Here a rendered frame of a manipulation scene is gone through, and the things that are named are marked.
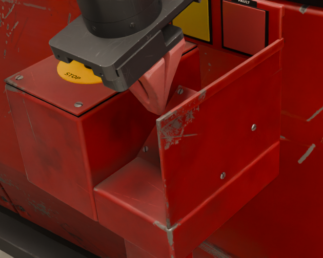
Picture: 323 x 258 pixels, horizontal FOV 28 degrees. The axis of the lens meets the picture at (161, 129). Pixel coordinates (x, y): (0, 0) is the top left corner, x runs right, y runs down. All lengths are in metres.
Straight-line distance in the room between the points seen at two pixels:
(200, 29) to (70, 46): 0.18
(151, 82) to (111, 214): 0.15
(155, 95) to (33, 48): 0.59
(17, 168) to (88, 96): 0.76
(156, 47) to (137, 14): 0.03
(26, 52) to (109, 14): 0.65
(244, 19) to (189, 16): 0.06
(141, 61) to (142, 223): 0.15
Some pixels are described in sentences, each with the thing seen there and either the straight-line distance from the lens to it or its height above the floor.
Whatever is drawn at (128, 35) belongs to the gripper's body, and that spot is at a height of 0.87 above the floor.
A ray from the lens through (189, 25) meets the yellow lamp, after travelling 0.62.
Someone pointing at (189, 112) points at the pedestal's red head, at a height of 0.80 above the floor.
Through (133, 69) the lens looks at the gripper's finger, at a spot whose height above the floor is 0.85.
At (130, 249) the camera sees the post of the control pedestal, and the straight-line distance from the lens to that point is 0.70.
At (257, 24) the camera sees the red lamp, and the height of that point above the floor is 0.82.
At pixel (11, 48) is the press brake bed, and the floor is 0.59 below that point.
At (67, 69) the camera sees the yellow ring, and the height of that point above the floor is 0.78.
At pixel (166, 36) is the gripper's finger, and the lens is 0.47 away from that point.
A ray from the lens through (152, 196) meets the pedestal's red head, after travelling 0.55.
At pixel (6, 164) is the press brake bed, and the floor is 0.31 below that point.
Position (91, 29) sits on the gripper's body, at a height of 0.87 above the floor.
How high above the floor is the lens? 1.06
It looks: 33 degrees down
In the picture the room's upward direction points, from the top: 5 degrees counter-clockwise
